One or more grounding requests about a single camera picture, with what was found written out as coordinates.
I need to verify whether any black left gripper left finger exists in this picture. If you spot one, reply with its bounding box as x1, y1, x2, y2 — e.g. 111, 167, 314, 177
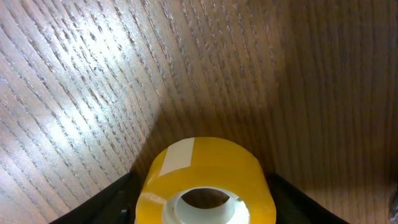
51, 172, 140, 224

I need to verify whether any yellow adhesive tape roll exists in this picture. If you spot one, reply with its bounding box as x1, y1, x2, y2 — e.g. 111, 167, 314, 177
136, 137, 277, 223

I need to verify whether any black ballpoint pen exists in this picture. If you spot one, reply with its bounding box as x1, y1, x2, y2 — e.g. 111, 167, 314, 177
387, 187, 398, 223

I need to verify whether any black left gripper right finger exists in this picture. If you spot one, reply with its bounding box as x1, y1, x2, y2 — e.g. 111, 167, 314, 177
266, 174, 348, 224

